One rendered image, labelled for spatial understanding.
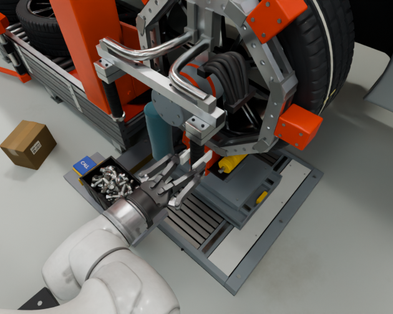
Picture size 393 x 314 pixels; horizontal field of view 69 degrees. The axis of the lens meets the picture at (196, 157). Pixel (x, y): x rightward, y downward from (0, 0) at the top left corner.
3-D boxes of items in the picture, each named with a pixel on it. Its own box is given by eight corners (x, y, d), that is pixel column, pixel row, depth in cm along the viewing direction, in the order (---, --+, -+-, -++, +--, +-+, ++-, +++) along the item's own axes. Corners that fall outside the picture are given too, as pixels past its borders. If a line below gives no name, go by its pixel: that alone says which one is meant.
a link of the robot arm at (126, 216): (133, 250, 62) (153, 231, 65) (125, 234, 55) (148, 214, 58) (107, 225, 66) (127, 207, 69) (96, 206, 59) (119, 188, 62)
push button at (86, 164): (98, 167, 116) (97, 164, 115) (84, 177, 113) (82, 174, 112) (88, 158, 119) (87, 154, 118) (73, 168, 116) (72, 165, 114)
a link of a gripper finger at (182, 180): (155, 190, 64) (158, 194, 64) (194, 166, 68) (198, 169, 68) (157, 199, 67) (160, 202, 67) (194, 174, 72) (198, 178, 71)
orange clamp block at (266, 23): (279, 32, 68) (309, 7, 60) (261, 46, 64) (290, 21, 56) (262, 7, 67) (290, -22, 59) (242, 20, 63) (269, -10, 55)
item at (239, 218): (279, 184, 155) (283, 174, 148) (239, 231, 139) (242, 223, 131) (208, 139, 176) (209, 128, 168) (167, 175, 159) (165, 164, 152)
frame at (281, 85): (268, 170, 101) (322, 16, 58) (258, 182, 98) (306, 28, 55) (161, 101, 123) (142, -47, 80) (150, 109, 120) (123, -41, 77)
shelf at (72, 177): (168, 215, 108) (168, 211, 105) (134, 248, 100) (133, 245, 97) (99, 155, 125) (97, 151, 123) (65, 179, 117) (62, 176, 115)
